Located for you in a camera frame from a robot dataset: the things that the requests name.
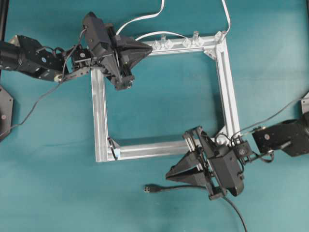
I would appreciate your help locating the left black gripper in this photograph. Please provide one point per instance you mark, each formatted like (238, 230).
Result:
(115, 66)

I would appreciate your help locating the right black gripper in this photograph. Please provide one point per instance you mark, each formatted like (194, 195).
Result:
(217, 166)

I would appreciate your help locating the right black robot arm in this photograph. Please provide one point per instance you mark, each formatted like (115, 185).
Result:
(290, 136)

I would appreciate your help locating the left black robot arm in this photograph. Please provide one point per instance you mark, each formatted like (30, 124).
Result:
(26, 55)

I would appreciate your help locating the clear peg middle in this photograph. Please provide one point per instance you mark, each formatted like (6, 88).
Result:
(163, 41)

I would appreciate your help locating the clear peg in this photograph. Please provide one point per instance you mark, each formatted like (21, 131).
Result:
(163, 41)
(195, 37)

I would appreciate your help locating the clear peg right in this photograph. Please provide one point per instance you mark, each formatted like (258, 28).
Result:
(195, 37)

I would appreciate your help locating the square aluminium extrusion frame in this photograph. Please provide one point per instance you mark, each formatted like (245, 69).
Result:
(215, 47)

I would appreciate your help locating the black vertical rail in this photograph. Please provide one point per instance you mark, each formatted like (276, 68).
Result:
(4, 6)

